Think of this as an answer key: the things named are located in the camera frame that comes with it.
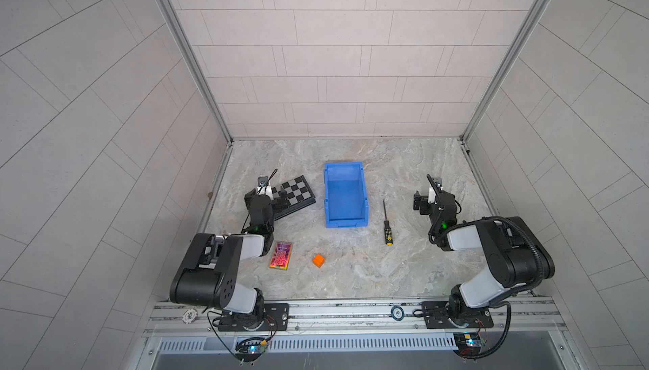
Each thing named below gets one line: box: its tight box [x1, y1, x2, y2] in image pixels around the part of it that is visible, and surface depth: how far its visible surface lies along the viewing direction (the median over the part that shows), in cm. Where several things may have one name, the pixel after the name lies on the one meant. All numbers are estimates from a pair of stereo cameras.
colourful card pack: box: [268, 240, 294, 271], surface depth 82 cm
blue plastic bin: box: [324, 161, 370, 229], surface depth 98 cm
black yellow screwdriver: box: [382, 198, 393, 247], surface depth 88 cm
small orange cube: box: [311, 253, 326, 269], surface depth 82 cm
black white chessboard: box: [271, 174, 317, 221], surface depth 96 cm
